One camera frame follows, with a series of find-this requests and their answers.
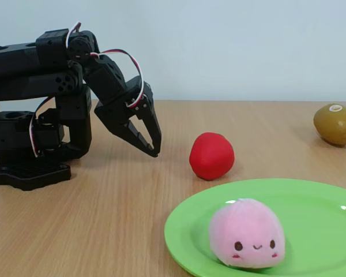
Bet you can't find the red toy strawberry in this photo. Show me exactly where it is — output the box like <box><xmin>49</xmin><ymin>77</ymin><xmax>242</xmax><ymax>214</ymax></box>
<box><xmin>189</xmin><ymin>132</ymin><xmax>235</xmax><ymax>181</ymax></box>

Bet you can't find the green plastic plate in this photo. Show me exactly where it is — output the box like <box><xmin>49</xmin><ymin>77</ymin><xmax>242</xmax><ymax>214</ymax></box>
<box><xmin>163</xmin><ymin>178</ymin><xmax>346</xmax><ymax>277</ymax></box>

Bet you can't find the pink plush toy with face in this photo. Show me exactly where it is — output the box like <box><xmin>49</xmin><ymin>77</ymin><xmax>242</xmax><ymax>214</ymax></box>
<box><xmin>209</xmin><ymin>198</ymin><xmax>286</xmax><ymax>269</ymax></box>

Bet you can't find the brown kiwi with sticker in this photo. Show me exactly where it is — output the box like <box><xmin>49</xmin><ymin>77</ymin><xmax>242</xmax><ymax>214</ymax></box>
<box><xmin>313</xmin><ymin>103</ymin><xmax>346</xmax><ymax>148</ymax></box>

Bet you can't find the red white black servo cable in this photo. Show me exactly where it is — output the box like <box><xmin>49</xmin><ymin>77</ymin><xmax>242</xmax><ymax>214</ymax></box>
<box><xmin>65</xmin><ymin>21</ymin><xmax>83</xmax><ymax>50</ymax></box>
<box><xmin>89</xmin><ymin>48</ymin><xmax>145</xmax><ymax>109</ymax></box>
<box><xmin>29</xmin><ymin>96</ymin><xmax>52</xmax><ymax>158</ymax></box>

